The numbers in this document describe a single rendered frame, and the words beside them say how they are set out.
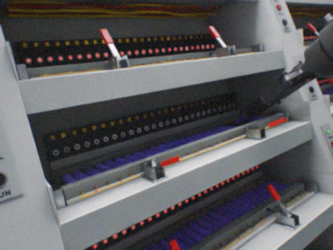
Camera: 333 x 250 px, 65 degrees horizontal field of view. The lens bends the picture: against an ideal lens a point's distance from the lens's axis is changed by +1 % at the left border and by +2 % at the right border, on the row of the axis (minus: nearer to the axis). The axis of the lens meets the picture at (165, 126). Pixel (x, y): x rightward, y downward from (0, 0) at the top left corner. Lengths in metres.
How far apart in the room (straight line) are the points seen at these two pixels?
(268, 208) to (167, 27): 0.55
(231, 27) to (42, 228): 0.72
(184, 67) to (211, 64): 0.07
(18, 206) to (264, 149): 0.45
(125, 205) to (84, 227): 0.06
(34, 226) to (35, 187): 0.05
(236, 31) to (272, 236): 0.56
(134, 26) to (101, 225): 0.54
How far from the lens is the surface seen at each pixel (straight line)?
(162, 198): 0.42
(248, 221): 0.62
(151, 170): 0.42
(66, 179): 0.48
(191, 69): 0.51
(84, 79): 0.41
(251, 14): 0.81
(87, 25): 0.70
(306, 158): 0.77
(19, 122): 0.38
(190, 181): 0.45
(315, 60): 0.58
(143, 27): 0.77
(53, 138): 0.54
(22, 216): 0.36
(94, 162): 0.54
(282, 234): 0.61
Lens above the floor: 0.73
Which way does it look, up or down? 5 degrees up
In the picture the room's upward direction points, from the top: 19 degrees counter-clockwise
